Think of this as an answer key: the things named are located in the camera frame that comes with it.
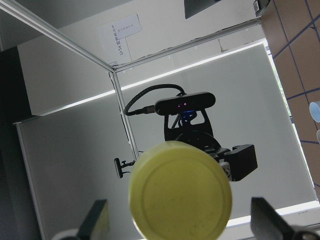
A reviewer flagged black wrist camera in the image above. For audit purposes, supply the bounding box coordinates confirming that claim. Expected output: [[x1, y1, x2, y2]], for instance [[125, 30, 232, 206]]
[[154, 92, 216, 116]]

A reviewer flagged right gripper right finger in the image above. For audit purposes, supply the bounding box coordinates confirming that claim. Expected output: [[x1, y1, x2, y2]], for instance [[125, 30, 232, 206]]
[[250, 197, 320, 240]]

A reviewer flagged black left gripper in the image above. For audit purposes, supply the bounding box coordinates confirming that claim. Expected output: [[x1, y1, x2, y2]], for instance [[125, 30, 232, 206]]
[[164, 109, 258, 182]]

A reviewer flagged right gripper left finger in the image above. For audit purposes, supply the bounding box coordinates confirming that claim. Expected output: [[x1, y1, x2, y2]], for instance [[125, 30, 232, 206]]
[[76, 199, 110, 240]]

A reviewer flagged yellow plastic cup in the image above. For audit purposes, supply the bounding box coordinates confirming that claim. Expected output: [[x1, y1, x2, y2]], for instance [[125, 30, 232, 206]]
[[128, 141, 232, 240]]

